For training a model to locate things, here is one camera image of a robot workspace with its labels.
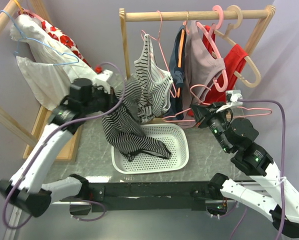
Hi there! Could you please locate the black striped tank top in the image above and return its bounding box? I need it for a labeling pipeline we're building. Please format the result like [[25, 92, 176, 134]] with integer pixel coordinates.
[[101, 76, 172, 162]]

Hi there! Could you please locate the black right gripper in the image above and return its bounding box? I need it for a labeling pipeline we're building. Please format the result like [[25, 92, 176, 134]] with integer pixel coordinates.
[[189, 100, 231, 152]]

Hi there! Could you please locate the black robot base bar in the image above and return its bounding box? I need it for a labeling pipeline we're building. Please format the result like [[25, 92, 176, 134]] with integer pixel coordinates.
[[84, 181, 224, 211]]

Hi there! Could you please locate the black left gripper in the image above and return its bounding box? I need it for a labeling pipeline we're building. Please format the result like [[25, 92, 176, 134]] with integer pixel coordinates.
[[82, 84, 124, 115]]

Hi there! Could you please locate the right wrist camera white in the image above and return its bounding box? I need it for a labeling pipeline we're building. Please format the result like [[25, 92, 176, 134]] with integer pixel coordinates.
[[216, 89, 243, 113]]

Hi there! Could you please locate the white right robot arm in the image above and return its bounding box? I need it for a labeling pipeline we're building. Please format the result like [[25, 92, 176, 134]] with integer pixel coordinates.
[[190, 102, 299, 239]]

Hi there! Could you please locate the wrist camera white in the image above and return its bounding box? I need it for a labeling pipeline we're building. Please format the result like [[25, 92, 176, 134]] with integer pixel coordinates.
[[93, 65, 114, 94], [216, 89, 243, 113]]

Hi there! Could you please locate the wooden clothes rack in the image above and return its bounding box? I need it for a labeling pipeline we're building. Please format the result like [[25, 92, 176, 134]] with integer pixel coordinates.
[[0, 0, 83, 162], [119, 5, 276, 88]]

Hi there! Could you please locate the orange plastic hanger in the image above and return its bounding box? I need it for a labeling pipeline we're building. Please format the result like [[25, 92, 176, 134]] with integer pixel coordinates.
[[176, 28, 186, 98]]

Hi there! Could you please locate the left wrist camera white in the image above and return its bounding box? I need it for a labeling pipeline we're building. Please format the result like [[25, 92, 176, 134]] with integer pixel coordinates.
[[93, 65, 114, 94]]

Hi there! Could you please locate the white striped tank top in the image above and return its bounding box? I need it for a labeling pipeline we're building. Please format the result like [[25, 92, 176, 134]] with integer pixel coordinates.
[[134, 34, 173, 124]]

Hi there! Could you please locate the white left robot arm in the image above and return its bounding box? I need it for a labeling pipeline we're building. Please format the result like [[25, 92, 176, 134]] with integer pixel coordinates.
[[0, 78, 118, 218]]

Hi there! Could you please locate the white dress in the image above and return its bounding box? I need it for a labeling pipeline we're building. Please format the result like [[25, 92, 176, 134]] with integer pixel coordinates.
[[10, 14, 96, 111]]

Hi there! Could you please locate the blue wire hanger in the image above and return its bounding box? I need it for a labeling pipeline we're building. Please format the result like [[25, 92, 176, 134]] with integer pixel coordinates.
[[0, 9, 80, 67]]

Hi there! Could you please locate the wooden clothes rack centre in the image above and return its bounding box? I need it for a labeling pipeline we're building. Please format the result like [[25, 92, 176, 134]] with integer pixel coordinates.
[[119, 5, 276, 88]]

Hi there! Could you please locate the beige wooden hanger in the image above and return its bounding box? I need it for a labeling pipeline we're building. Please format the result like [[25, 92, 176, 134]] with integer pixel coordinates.
[[215, 5, 262, 88]]

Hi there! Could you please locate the navy blue tank top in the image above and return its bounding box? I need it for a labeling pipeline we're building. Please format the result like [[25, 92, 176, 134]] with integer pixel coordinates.
[[164, 25, 187, 117]]

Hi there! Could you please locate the mauve tank top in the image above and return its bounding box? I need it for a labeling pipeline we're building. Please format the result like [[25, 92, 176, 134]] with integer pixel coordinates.
[[182, 20, 227, 130]]

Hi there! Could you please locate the pink plastic hanger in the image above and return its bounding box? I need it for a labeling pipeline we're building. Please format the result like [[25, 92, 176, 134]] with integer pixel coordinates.
[[191, 5, 228, 92]]

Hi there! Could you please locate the white perforated plastic basket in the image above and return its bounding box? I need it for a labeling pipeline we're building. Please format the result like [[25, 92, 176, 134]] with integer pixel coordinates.
[[111, 123, 189, 175]]

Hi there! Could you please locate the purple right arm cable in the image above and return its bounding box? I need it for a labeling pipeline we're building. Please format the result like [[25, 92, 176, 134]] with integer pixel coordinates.
[[219, 99, 288, 240]]

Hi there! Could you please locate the red floral white garment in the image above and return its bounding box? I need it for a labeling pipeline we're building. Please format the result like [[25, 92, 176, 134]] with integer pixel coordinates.
[[41, 20, 91, 67]]

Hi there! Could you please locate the red tank top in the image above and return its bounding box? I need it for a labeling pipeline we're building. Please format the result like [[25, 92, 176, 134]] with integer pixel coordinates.
[[204, 24, 249, 105]]

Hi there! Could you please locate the wooden clothes rack left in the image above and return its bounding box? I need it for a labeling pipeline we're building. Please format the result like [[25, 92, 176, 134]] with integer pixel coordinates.
[[0, 0, 83, 162]]

